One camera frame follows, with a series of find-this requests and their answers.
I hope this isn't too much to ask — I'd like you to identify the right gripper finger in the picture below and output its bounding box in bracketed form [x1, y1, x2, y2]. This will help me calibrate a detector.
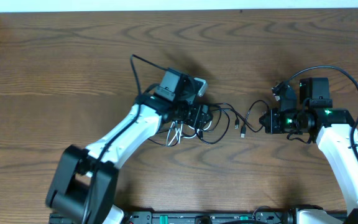
[259, 110, 269, 122]
[260, 121, 269, 133]

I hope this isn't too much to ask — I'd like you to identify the white usb cable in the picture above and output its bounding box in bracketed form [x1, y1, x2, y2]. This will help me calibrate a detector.
[165, 119, 213, 146]

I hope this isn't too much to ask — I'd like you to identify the black usb cable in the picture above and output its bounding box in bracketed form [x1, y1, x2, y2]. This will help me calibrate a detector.
[147, 99, 270, 147]

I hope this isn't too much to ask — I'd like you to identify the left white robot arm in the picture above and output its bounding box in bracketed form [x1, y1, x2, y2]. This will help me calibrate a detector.
[45, 68, 212, 223]

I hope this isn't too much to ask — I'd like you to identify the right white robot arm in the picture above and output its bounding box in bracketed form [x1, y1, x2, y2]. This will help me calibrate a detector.
[259, 78, 358, 223]

